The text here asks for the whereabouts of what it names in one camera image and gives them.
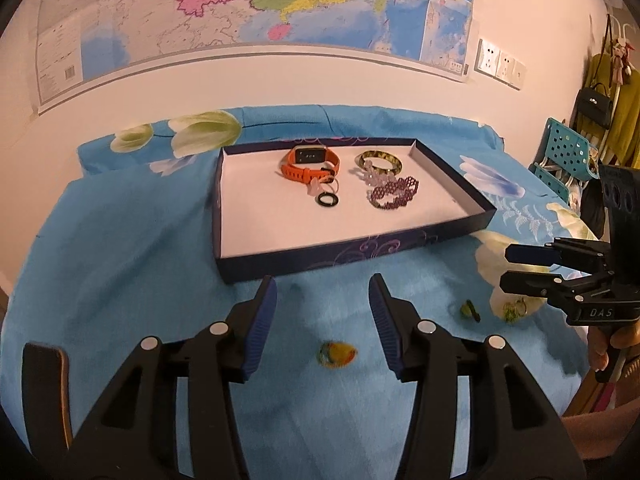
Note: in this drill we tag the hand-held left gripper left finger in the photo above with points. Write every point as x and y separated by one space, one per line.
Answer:
260 320

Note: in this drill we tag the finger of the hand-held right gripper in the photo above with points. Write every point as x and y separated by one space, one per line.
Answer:
530 254
525 282

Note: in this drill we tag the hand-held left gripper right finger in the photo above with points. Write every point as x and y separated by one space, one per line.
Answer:
385 320

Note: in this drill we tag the small green gold trinket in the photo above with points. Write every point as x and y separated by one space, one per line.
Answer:
510 312

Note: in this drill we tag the dark blue shallow box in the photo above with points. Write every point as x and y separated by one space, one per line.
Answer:
260 220

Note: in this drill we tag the tortoiseshell bangle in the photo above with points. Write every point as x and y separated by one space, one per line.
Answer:
380 153

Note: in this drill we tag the person's right forearm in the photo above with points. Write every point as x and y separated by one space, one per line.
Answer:
600 430

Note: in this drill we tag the person's right hand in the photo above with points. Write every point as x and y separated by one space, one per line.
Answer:
598 355

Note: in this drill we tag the teal perforated plastic stool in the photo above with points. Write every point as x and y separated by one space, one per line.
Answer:
565 145

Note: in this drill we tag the yellow hanging garment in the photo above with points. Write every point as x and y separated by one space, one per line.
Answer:
627 120

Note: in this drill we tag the black handbag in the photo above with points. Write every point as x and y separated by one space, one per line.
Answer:
592 107

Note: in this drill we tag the blue floral tablecloth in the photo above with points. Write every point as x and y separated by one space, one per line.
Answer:
125 260

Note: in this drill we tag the small hanging doll charm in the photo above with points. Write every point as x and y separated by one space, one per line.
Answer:
622 57

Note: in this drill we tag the white wall switch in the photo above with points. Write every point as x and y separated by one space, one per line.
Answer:
520 75

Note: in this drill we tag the white wall socket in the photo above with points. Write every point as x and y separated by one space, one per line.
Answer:
505 67
487 55

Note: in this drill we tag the colourful wall map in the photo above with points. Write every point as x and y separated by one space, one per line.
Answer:
250 0

